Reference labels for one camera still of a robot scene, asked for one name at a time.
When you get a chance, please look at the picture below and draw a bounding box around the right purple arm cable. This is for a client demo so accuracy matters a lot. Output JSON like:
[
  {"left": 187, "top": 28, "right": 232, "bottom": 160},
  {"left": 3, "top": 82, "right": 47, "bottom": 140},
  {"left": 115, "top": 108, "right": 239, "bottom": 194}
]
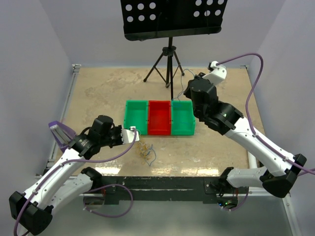
[{"left": 216, "top": 52, "right": 315, "bottom": 212}]

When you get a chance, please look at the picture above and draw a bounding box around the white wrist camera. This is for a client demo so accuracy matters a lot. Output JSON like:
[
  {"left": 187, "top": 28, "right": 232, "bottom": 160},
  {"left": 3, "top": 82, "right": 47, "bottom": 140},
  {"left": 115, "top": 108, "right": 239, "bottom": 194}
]
[
  {"left": 202, "top": 61, "right": 227, "bottom": 86},
  {"left": 121, "top": 126, "right": 140, "bottom": 144}
]

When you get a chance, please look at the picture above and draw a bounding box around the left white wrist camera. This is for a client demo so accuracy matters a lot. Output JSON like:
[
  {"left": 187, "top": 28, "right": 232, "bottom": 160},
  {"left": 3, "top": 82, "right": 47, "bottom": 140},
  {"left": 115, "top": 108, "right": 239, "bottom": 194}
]
[{"left": 121, "top": 126, "right": 140, "bottom": 144}]

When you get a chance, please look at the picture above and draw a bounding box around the yellow cable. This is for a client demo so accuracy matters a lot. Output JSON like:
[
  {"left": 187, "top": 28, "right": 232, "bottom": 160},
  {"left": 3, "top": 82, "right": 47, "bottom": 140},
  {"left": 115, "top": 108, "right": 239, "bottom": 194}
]
[{"left": 135, "top": 141, "right": 153, "bottom": 165}]

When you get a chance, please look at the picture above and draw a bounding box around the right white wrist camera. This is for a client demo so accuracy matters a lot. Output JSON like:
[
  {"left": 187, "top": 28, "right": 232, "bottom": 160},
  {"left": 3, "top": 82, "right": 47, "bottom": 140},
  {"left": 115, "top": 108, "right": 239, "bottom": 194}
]
[{"left": 202, "top": 61, "right": 227, "bottom": 86}]

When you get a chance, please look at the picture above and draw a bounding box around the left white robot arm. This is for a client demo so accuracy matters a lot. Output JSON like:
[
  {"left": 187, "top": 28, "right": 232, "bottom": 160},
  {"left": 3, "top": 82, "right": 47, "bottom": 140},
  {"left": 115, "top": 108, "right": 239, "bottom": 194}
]
[{"left": 9, "top": 115, "right": 137, "bottom": 236}]

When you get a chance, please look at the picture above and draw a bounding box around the white tube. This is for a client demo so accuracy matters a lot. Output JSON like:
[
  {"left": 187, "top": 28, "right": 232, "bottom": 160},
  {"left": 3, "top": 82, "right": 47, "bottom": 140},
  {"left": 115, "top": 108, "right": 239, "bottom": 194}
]
[{"left": 248, "top": 151, "right": 258, "bottom": 169}]

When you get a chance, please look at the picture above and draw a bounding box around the red bin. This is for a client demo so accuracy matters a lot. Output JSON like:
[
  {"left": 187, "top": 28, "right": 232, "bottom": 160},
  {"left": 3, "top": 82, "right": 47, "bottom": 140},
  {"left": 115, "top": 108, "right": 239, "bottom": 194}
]
[{"left": 148, "top": 100, "right": 171, "bottom": 136}]

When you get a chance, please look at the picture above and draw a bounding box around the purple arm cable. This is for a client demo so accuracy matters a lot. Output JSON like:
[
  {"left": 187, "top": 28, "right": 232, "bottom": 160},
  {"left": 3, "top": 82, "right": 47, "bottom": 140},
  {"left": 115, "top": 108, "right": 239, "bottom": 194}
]
[
  {"left": 216, "top": 52, "right": 315, "bottom": 212},
  {"left": 13, "top": 127, "right": 138, "bottom": 236}
]

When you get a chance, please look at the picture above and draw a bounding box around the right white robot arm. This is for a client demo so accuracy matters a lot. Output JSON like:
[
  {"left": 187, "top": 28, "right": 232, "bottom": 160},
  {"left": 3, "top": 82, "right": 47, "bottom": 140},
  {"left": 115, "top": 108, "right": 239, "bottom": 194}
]
[{"left": 184, "top": 75, "right": 307, "bottom": 198}]

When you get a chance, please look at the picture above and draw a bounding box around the purple holder box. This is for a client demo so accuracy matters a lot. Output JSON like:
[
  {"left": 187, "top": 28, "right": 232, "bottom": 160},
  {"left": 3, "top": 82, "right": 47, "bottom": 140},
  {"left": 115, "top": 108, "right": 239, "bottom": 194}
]
[{"left": 48, "top": 121, "right": 76, "bottom": 153}]

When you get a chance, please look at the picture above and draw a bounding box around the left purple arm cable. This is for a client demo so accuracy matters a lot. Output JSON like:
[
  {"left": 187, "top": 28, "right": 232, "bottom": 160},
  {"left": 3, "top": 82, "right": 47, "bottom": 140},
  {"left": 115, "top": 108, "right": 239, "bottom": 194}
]
[{"left": 13, "top": 127, "right": 138, "bottom": 236}]

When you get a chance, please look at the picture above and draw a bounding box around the black music stand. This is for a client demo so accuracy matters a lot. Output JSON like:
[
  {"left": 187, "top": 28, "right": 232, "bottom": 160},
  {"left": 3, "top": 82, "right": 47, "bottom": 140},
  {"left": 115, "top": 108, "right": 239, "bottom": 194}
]
[{"left": 120, "top": 0, "right": 227, "bottom": 99}]

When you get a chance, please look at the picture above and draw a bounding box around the green bin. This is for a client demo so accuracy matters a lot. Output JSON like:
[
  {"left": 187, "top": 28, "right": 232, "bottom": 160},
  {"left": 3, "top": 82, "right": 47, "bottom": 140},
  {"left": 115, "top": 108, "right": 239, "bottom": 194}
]
[
  {"left": 171, "top": 100, "right": 195, "bottom": 136},
  {"left": 124, "top": 100, "right": 148, "bottom": 135}
]

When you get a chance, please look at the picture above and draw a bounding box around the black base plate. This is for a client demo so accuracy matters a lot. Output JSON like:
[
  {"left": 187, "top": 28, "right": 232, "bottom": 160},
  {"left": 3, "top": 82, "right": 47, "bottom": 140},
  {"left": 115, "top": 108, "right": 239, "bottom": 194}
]
[{"left": 88, "top": 176, "right": 247, "bottom": 204}]

